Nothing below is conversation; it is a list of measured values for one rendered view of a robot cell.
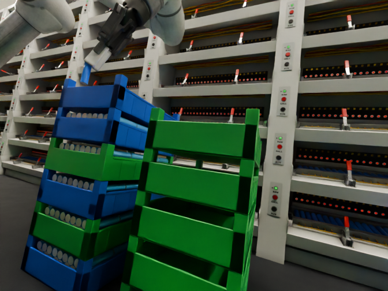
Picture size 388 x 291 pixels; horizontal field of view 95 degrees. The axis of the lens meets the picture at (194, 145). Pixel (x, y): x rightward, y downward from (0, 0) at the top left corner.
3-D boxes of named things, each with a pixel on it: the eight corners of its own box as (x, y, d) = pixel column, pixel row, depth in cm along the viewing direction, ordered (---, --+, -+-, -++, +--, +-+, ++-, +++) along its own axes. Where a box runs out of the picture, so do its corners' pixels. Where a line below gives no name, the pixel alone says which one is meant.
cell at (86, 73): (82, 81, 48) (88, 59, 49) (78, 81, 49) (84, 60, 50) (89, 84, 50) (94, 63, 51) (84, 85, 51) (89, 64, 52)
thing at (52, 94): (63, 99, 130) (61, 79, 128) (19, 100, 154) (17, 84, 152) (89, 101, 148) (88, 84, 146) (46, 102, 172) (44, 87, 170)
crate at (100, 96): (115, 107, 39) (122, 73, 40) (57, 107, 47) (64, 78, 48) (177, 135, 67) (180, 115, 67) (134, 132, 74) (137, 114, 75)
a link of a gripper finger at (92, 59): (109, 49, 51) (108, 47, 50) (93, 67, 50) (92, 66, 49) (100, 43, 51) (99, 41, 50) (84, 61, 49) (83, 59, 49)
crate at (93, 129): (108, 144, 38) (115, 107, 39) (50, 137, 46) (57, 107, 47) (174, 157, 66) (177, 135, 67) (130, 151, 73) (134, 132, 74)
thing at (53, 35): (79, 27, 136) (78, 7, 134) (35, 38, 160) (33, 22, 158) (103, 37, 155) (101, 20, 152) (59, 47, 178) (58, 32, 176)
